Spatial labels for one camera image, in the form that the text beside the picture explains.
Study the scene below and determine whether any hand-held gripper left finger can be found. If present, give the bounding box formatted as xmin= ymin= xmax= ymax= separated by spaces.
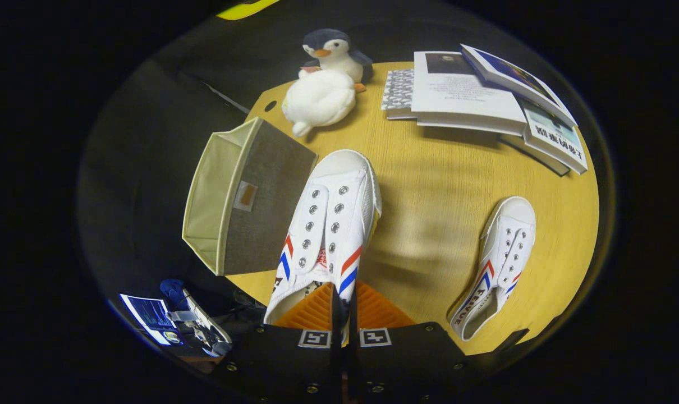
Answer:
xmin=213 ymin=282 xmax=343 ymax=404

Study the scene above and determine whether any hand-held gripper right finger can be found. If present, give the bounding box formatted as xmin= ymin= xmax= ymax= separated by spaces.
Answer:
xmin=348 ymin=281 xmax=469 ymax=404

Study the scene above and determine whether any white canvas shoe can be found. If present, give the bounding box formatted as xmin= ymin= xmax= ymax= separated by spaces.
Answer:
xmin=263 ymin=149 xmax=383 ymax=344
xmin=449 ymin=195 xmax=537 ymax=342

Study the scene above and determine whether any beige fabric storage box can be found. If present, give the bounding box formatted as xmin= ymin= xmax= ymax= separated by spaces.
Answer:
xmin=181 ymin=116 xmax=319 ymax=277

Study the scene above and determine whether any blue cloth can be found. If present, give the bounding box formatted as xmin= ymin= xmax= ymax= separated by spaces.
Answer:
xmin=160 ymin=279 xmax=191 ymax=312

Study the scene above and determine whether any white plush toy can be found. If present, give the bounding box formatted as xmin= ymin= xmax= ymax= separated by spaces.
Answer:
xmin=281 ymin=68 xmax=357 ymax=138

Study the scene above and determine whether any teal cover book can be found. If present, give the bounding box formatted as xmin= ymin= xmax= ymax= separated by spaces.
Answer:
xmin=519 ymin=101 xmax=589 ymax=175

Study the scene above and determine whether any white book with portrait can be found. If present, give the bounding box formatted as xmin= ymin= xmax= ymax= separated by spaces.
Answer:
xmin=411 ymin=50 xmax=528 ymax=137

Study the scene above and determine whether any patterned grey notebook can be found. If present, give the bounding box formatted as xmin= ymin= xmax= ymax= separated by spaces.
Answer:
xmin=381 ymin=68 xmax=416 ymax=120

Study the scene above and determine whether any penguin plush toy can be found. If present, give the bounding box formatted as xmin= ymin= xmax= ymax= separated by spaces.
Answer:
xmin=301 ymin=28 xmax=374 ymax=93

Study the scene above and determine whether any blue cover book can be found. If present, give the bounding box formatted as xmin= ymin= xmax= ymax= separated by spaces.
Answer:
xmin=460 ymin=44 xmax=577 ymax=128

